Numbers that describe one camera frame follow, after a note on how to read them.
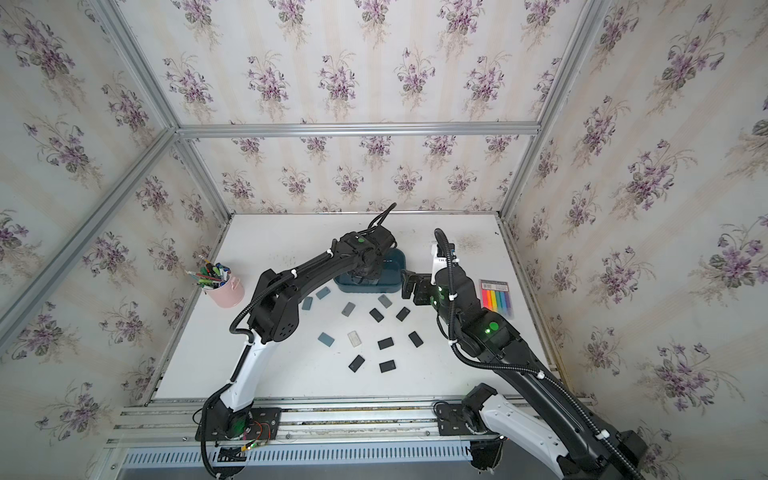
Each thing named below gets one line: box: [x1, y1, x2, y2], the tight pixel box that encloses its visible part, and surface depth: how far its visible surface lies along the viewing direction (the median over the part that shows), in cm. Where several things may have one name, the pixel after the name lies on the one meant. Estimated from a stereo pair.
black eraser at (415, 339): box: [408, 331, 424, 348], surface depth 90 cm
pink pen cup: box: [203, 274, 245, 308], surface depth 92 cm
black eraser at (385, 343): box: [377, 337, 394, 350], surface depth 88 cm
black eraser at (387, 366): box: [379, 360, 397, 373], surface depth 84 cm
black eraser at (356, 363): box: [348, 354, 365, 373], surface depth 84 cm
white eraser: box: [347, 330, 362, 348], surface depth 90 cm
